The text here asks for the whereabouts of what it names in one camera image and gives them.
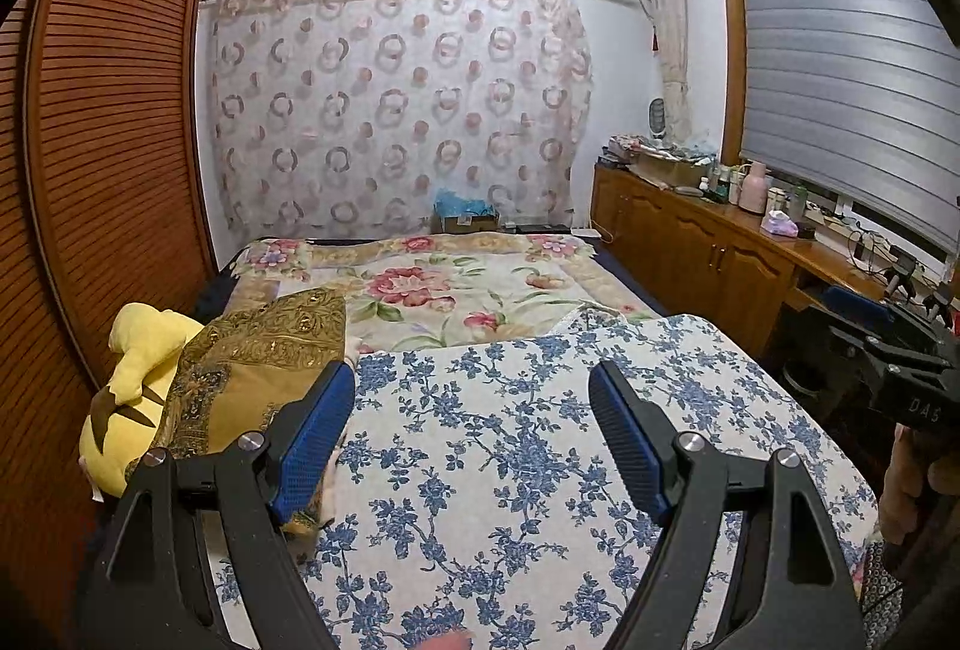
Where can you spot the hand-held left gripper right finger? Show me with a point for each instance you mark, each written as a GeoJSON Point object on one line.
{"type": "Point", "coordinates": [630, 440]}

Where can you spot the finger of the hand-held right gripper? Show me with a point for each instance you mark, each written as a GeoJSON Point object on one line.
{"type": "Point", "coordinates": [855, 305]}
{"type": "Point", "coordinates": [892, 350]}

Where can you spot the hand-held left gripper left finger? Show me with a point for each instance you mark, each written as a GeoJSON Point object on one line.
{"type": "Point", "coordinates": [311, 447]}

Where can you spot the brown gold patterned garment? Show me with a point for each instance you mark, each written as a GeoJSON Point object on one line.
{"type": "Point", "coordinates": [217, 395]}

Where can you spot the person's right hand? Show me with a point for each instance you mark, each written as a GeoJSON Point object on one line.
{"type": "Point", "coordinates": [904, 477]}

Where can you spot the white power strip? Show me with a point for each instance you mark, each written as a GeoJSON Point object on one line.
{"type": "Point", "coordinates": [840, 230]}

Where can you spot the grey waste bin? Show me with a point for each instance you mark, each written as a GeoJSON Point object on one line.
{"type": "Point", "coordinates": [806, 380]}

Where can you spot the purple tissue pack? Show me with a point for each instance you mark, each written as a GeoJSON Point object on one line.
{"type": "Point", "coordinates": [780, 224]}

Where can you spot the blue floral white cloth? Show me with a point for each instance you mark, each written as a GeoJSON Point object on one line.
{"type": "Point", "coordinates": [487, 470]}

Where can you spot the pink thermos bottle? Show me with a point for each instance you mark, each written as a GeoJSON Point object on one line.
{"type": "Point", "coordinates": [752, 192]}

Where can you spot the wooden sideboard cabinet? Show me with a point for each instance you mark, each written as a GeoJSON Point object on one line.
{"type": "Point", "coordinates": [697, 245]}

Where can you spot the row of small bottles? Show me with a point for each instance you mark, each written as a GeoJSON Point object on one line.
{"type": "Point", "coordinates": [720, 185]}

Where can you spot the yellow plush toy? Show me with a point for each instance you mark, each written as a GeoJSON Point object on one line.
{"type": "Point", "coordinates": [127, 417]}

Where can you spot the pink floral cream blanket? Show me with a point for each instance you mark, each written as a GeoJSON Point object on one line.
{"type": "Point", "coordinates": [420, 290]}

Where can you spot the grey window blind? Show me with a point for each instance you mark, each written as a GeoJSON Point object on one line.
{"type": "Point", "coordinates": [840, 80]}

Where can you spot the open cardboard box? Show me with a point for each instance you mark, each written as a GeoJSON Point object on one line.
{"type": "Point", "coordinates": [667, 170]}

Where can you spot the small brown box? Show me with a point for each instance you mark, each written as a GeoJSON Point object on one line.
{"type": "Point", "coordinates": [469, 224]}

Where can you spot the small desk fan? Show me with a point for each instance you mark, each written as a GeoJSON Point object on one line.
{"type": "Point", "coordinates": [657, 117]}

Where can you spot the pile of folded cloths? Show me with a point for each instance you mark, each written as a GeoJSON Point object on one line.
{"type": "Point", "coordinates": [626, 149]}

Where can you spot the blue plastic bag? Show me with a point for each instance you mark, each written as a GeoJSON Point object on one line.
{"type": "Point", "coordinates": [461, 204]}

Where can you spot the tied beige curtain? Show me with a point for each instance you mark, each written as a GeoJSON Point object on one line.
{"type": "Point", "coordinates": [671, 35]}

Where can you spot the circle print sheer curtain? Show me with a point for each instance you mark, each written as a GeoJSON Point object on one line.
{"type": "Point", "coordinates": [390, 110]}

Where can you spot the wooden louvered wardrobe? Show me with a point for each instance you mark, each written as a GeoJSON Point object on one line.
{"type": "Point", "coordinates": [112, 132]}

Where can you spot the wooden window frame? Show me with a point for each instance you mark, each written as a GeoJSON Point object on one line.
{"type": "Point", "coordinates": [731, 57]}

